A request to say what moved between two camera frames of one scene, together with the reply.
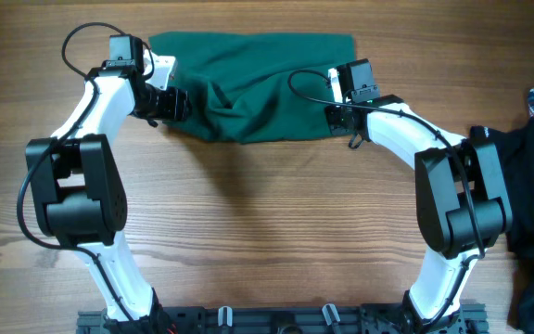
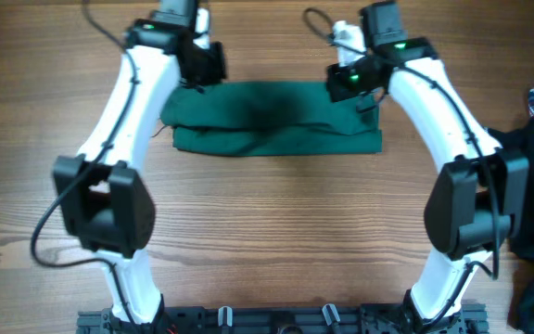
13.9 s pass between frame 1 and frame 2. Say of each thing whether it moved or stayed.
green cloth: moved
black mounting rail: stayed
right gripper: moved
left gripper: moved
